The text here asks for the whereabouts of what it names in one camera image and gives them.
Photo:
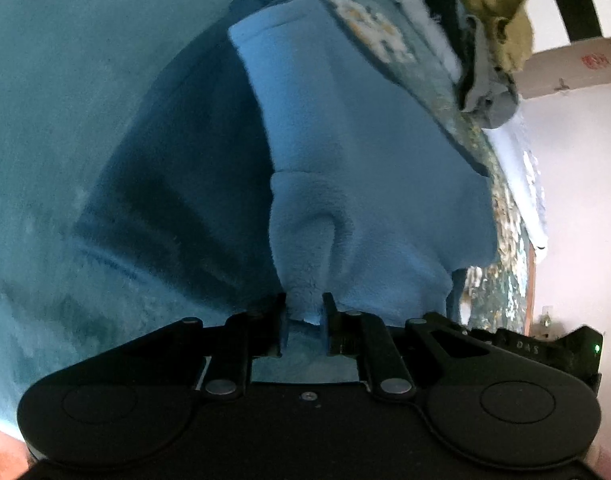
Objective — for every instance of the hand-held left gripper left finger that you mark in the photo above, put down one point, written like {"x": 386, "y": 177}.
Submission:
{"x": 284, "y": 331}

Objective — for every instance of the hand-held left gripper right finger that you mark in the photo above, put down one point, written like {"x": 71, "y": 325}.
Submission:
{"x": 326, "y": 331}

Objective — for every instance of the two-tone blue fleece jacket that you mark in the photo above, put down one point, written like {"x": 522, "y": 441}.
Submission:
{"x": 375, "y": 185}

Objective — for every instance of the white floral duvet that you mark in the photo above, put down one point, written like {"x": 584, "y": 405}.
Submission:
{"x": 530, "y": 195}

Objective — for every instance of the grey garment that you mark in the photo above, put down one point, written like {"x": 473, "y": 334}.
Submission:
{"x": 495, "y": 105}

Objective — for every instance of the beige door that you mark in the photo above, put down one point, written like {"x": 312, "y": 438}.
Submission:
{"x": 575, "y": 70}

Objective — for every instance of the teal floral bed blanket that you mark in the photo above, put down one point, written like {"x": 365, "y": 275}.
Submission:
{"x": 45, "y": 110}

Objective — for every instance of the black garment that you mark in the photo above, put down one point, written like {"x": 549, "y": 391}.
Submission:
{"x": 443, "y": 15}

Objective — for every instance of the olive yellow garment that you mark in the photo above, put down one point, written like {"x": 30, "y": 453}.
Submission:
{"x": 500, "y": 5}

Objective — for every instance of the glossy white black wardrobe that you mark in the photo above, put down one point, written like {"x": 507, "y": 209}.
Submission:
{"x": 570, "y": 0}

